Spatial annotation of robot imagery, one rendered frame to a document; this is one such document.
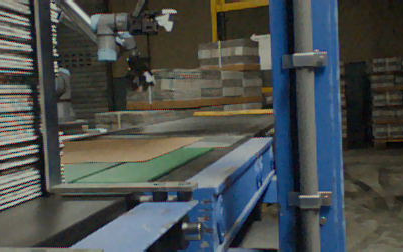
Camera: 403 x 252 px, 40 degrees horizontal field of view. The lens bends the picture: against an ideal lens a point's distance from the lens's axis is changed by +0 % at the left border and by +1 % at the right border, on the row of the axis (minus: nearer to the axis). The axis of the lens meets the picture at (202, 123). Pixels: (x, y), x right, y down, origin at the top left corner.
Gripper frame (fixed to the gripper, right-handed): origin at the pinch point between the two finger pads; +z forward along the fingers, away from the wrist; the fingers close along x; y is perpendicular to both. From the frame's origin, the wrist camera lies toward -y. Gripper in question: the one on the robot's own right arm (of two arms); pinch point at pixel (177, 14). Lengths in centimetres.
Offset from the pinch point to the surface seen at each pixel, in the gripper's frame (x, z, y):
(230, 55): -177, 16, -18
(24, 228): 172, 7, 67
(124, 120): -81, -41, 34
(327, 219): 151, 36, 69
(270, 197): 86, 31, 70
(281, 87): 152, 31, 53
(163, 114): -88, -20, 31
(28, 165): 159, 2, 62
